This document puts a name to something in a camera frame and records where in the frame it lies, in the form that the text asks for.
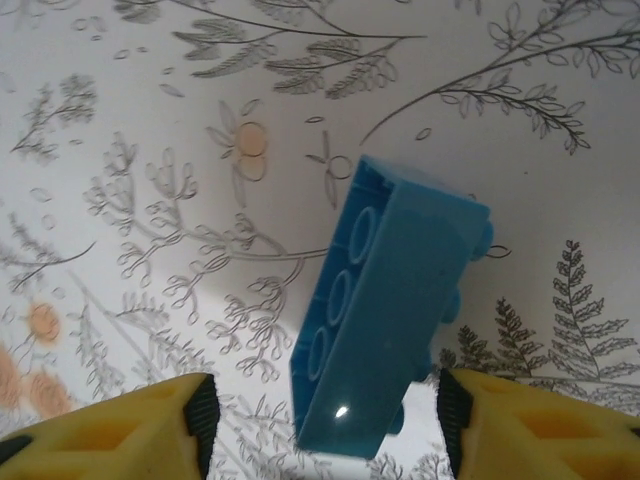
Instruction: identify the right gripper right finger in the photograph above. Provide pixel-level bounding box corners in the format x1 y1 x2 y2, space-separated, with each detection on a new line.
434 368 640 480

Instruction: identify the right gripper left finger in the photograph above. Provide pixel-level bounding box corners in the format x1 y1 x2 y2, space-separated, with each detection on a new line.
0 372 221 480

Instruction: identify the blue lego brick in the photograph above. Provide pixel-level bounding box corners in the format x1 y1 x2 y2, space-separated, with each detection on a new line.
289 153 496 460

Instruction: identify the floral tablecloth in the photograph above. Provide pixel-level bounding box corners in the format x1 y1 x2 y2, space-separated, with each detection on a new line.
0 0 640 480

